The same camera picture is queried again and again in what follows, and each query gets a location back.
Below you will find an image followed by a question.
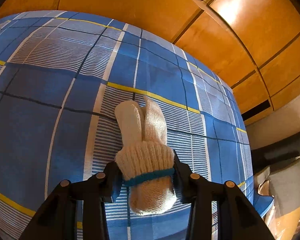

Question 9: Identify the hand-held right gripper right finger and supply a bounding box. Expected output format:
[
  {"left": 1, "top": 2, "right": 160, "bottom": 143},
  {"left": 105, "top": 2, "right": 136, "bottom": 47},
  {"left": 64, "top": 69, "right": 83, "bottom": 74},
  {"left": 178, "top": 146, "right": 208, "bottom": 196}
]
[{"left": 172, "top": 150, "right": 275, "bottom": 240}]

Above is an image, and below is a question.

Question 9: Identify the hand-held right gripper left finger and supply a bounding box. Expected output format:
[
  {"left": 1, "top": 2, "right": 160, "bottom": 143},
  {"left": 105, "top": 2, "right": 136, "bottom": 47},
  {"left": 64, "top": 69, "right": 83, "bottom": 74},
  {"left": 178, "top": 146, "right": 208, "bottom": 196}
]
[{"left": 19, "top": 161, "right": 123, "bottom": 240}]

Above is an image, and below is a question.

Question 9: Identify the knit gloves blue trim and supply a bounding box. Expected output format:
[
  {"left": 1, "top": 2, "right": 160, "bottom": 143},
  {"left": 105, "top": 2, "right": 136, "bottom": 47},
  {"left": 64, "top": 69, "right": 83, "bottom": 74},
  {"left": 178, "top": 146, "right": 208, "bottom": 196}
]
[{"left": 114, "top": 95, "right": 177, "bottom": 215}]

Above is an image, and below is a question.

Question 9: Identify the black bag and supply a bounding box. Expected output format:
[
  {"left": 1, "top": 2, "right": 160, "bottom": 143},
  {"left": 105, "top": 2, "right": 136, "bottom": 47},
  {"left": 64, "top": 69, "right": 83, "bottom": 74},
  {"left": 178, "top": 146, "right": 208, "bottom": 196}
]
[{"left": 251, "top": 129, "right": 300, "bottom": 171}]

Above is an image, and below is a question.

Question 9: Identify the grey cushion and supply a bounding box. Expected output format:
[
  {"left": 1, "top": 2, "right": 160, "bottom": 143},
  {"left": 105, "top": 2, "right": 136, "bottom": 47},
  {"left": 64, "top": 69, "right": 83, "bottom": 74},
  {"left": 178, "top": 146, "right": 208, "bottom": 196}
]
[{"left": 254, "top": 159, "right": 300, "bottom": 207}]

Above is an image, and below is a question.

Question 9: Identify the blue plaid bed sheet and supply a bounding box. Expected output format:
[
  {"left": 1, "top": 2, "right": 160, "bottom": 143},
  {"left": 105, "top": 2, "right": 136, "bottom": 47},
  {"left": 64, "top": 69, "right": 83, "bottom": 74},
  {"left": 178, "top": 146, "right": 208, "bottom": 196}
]
[{"left": 0, "top": 10, "right": 274, "bottom": 240}]

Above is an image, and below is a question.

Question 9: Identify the clear plastic bag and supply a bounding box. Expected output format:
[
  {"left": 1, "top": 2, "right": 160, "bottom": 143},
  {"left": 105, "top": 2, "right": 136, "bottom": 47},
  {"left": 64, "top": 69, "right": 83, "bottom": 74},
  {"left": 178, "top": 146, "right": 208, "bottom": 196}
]
[{"left": 262, "top": 200, "right": 300, "bottom": 240}]

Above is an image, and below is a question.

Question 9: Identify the wooden wardrobe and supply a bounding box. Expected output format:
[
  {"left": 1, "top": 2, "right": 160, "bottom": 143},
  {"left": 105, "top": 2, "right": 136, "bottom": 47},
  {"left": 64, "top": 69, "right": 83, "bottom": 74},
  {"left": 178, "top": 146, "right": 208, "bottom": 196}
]
[{"left": 0, "top": 0, "right": 300, "bottom": 126}]

